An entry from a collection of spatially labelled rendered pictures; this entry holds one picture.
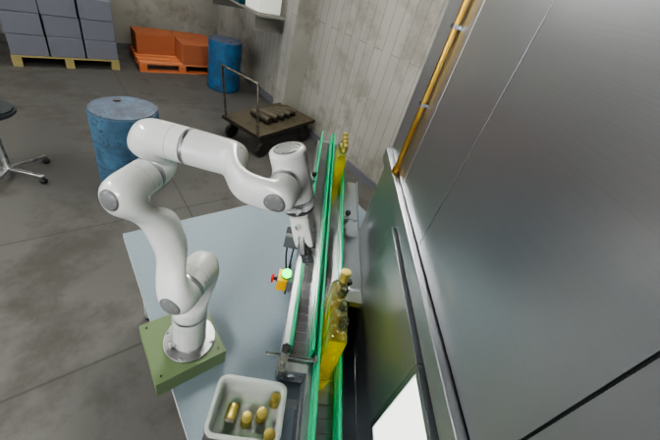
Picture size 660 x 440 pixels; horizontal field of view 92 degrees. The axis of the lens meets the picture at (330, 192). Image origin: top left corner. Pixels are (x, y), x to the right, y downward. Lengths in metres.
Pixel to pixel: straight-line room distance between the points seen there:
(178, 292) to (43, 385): 1.52
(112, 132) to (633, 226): 3.15
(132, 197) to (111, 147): 2.36
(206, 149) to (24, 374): 2.03
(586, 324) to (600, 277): 0.06
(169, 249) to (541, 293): 0.91
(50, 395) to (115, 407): 0.34
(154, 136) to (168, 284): 0.47
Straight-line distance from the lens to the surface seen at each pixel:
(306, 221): 0.77
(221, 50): 5.93
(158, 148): 0.84
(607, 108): 0.56
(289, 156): 0.68
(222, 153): 0.76
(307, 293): 1.39
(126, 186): 0.93
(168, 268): 1.09
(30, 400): 2.51
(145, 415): 2.31
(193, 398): 1.50
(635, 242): 0.48
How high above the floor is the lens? 2.14
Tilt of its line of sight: 34 degrees down
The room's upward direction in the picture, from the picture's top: 16 degrees clockwise
